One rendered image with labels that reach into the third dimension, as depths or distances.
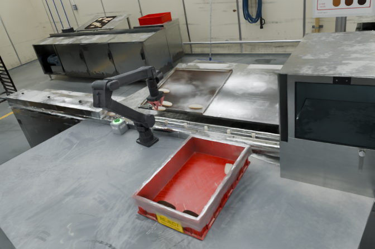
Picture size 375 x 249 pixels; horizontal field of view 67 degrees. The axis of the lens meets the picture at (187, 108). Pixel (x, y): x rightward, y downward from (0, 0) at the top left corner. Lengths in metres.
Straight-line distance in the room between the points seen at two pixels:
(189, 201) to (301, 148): 0.50
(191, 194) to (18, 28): 8.28
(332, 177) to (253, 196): 0.31
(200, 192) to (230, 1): 4.43
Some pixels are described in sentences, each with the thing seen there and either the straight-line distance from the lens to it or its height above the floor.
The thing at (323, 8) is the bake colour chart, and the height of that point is 1.33.
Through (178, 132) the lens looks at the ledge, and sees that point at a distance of 1.63.
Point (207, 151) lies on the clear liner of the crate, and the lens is 1.45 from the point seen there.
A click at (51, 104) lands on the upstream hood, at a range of 2.46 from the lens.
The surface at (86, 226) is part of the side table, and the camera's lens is 1.33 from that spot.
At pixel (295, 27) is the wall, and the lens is 5.13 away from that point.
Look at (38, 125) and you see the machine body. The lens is 2.85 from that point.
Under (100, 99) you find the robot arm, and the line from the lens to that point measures 1.35.
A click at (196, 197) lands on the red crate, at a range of 1.25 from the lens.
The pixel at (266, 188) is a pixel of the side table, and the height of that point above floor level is 0.82.
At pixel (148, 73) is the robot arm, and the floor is 1.20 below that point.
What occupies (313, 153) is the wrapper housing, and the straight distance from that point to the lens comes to 1.20.
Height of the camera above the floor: 1.69
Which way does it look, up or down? 26 degrees down
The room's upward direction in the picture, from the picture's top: 11 degrees counter-clockwise
